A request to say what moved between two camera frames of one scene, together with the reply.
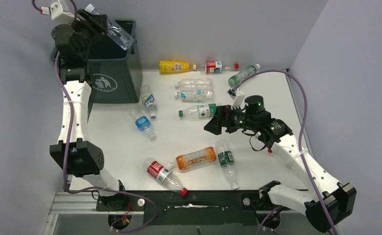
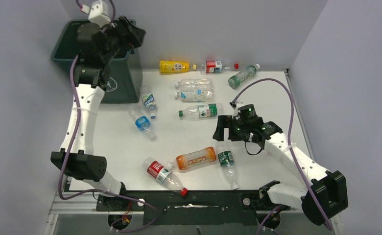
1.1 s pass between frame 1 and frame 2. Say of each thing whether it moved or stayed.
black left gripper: moved
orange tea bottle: stayed
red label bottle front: stayed
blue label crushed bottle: stayed
